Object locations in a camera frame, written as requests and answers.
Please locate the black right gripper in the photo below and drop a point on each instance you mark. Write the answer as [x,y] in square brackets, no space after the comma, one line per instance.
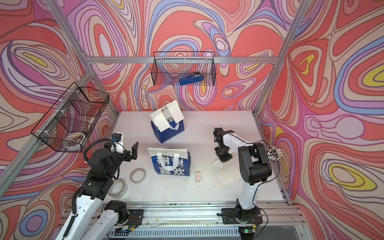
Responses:
[223,159]

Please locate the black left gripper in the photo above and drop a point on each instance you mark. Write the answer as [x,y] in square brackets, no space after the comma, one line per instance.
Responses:
[127,157]

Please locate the pink white mini stapler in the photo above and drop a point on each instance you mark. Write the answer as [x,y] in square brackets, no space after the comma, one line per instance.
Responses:
[198,176]

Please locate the blue white paper bag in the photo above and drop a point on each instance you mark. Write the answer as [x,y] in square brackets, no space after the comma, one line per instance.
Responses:
[173,162]

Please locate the blue white bag with handles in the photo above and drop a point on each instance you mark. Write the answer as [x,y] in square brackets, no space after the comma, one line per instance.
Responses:
[175,117]

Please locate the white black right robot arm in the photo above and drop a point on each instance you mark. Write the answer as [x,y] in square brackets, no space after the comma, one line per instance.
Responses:
[255,161]

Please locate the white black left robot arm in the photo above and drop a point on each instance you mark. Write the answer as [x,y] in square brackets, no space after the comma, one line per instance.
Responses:
[105,157]

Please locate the beige tape roll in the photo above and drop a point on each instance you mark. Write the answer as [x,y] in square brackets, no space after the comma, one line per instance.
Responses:
[138,176]

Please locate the clear tape roll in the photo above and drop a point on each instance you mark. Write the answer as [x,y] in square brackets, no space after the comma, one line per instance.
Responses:
[118,189]

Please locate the metallic cup of pencils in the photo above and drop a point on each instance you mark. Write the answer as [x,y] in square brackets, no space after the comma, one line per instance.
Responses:
[274,154]

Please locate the blue stapler in basket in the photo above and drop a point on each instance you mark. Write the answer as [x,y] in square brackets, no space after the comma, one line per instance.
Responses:
[191,79]

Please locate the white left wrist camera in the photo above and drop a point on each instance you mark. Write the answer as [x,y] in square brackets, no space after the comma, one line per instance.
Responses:
[117,138]

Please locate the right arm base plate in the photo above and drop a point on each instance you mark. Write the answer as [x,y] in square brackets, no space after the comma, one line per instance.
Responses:
[231,216]

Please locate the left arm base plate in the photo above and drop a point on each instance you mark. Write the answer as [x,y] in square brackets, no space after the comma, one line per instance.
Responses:
[134,218]

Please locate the black wire basket left wall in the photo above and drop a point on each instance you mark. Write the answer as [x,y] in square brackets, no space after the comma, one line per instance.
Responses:
[78,109]

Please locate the black wire basket wall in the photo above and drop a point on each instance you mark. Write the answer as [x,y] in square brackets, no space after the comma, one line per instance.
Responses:
[78,109]
[170,66]

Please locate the black wire basket back wall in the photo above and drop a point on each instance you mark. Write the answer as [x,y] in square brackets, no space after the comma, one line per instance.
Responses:
[170,66]

